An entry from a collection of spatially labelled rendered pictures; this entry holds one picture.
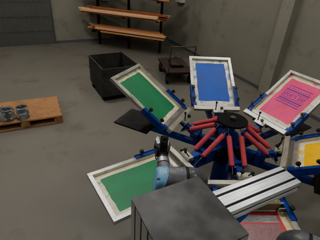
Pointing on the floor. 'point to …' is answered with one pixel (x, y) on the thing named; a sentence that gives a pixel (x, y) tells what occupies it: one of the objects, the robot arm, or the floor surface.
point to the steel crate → (108, 72)
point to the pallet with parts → (30, 113)
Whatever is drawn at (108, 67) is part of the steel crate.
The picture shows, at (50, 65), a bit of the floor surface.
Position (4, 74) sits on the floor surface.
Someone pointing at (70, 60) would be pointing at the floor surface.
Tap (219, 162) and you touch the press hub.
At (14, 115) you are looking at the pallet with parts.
